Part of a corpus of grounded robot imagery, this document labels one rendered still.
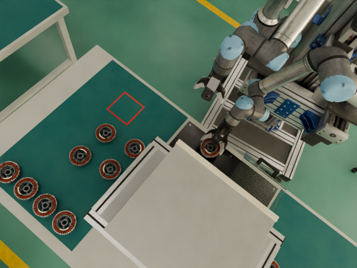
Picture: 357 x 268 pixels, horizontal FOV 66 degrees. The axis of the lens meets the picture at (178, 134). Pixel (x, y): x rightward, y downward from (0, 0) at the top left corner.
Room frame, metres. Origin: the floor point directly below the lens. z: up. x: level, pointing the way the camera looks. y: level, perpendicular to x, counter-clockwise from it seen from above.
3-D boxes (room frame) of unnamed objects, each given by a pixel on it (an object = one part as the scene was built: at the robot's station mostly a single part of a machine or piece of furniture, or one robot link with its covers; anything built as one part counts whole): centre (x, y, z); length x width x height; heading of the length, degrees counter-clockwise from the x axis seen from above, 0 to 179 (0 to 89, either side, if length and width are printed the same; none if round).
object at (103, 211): (0.12, -0.17, 1.09); 0.68 x 0.44 x 0.05; 72
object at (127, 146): (0.45, 0.20, 0.77); 0.11 x 0.11 x 0.04
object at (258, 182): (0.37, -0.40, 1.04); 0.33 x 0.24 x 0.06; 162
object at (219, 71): (0.71, -0.06, 1.37); 0.08 x 0.08 x 0.05
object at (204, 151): (0.59, -0.19, 0.84); 0.11 x 0.11 x 0.04
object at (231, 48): (0.71, -0.07, 1.45); 0.09 x 0.08 x 0.11; 163
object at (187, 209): (0.12, -0.16, 1.22); 0.44 x 0.39 x 0.20; 72
